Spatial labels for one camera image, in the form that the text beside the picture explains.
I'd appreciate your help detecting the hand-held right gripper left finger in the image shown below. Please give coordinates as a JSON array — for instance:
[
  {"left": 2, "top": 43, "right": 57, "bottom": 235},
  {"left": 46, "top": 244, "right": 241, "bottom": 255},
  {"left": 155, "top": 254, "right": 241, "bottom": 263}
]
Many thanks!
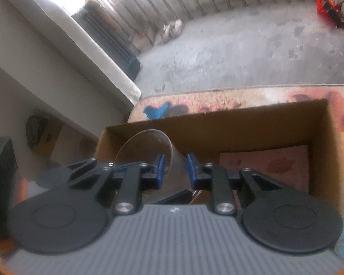
[{"left": 65, "top": 153, "right": 166, "bottom": 215}]

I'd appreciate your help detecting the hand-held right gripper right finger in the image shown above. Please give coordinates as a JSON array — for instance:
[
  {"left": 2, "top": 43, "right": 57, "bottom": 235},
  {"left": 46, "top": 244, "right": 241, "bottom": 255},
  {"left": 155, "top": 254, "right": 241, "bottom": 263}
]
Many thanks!
[{"left": 186, "top": 153, "right": 285, "bottom": 215}]

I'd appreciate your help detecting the clear glass cup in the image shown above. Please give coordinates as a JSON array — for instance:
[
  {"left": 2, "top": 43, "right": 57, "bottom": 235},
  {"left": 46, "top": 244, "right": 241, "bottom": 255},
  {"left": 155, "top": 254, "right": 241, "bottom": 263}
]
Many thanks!
[{"left": 115, "top": 129, "right": 207, "bottom": 204}]

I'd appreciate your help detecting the brown cardboard box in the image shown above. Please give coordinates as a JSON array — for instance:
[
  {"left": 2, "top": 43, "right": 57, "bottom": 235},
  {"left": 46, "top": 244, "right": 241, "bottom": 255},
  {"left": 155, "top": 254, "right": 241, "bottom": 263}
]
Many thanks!
[{"left": 95, "top": 99, "right": 344, "bottom": 235}]

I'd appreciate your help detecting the red plastic bag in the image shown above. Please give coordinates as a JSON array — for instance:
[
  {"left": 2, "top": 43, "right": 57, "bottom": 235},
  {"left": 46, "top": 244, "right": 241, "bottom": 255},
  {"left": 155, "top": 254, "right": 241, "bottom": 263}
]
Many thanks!
[{"left": 316, "top": 0, "right": 344, "bottom": 30}]

